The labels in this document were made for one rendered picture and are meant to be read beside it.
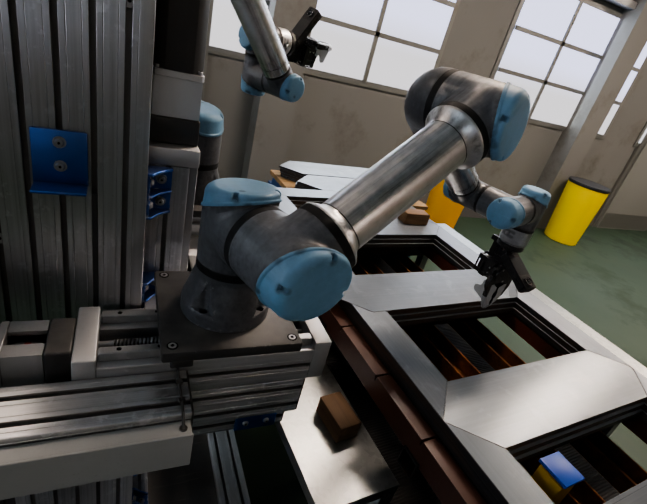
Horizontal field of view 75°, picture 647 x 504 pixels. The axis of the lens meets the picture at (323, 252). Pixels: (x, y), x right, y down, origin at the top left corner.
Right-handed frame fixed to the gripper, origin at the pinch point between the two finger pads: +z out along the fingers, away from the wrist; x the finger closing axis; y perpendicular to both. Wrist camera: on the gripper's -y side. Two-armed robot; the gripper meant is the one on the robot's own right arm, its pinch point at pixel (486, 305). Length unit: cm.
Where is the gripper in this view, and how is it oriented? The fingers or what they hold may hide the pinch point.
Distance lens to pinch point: 131.1
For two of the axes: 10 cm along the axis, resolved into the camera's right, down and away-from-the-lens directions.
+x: -8.7, 0.2, -4.9
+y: -4.3, -5.1, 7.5
